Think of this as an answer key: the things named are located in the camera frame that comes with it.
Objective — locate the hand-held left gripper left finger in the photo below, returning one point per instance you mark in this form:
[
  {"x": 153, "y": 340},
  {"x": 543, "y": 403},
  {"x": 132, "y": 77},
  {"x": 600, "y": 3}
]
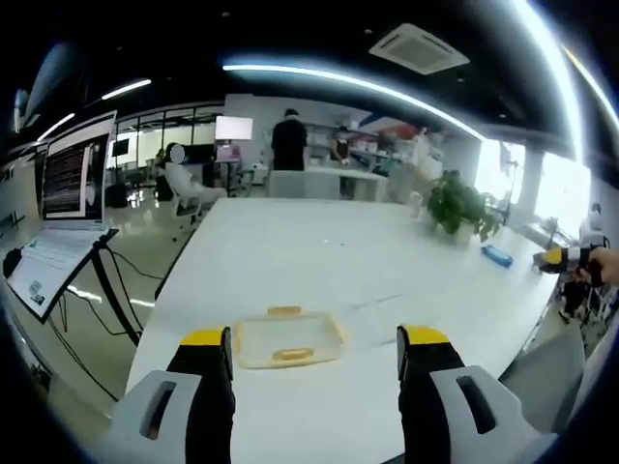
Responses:
[{"x": 198, "y": 386}]

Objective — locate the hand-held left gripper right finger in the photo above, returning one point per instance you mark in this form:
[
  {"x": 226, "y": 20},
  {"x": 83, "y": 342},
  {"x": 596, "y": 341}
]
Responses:
[{"x": 425, "y": 386}]

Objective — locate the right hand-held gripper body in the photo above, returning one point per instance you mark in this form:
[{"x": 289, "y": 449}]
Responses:
[{"x": 576, "y": 257}]

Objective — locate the person's right hand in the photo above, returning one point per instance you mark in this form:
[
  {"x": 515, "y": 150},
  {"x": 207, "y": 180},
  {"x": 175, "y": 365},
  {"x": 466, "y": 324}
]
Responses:
[{"x": 604, "y": 268}]

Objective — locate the blue bottle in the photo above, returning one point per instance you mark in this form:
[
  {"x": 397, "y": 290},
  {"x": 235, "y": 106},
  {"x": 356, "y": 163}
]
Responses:
[{"x": 496, "y": 254}]

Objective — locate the clear plastic box yellow clips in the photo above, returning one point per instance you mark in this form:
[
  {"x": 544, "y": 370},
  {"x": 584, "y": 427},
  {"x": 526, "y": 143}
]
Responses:
[{"x": 287, "y": 338}]

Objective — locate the potted green plant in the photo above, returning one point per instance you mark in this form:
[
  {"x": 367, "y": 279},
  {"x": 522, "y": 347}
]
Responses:
[{"x": 457, "y": 203}]

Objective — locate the white office chair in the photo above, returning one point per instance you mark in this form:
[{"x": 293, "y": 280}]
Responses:
[{"x": 188, "y": 205}]

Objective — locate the open laptop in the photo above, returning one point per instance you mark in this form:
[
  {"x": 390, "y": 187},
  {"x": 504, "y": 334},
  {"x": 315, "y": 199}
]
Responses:
[{"x": 63, "y": 203}]

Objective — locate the ceiling air conditioner vent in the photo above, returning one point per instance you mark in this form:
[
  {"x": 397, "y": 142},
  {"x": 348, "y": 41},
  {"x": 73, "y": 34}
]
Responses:
[{"x": 418, "y": 48}]

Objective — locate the long ceiling light strip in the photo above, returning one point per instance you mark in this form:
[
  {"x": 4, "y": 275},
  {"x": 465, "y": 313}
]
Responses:
[{"x": 358, "y": 87}]

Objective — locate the bright monitor screen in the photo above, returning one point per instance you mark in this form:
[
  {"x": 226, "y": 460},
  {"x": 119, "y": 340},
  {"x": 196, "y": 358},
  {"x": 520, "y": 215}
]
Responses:
[{"x": 234, "y": 128}]

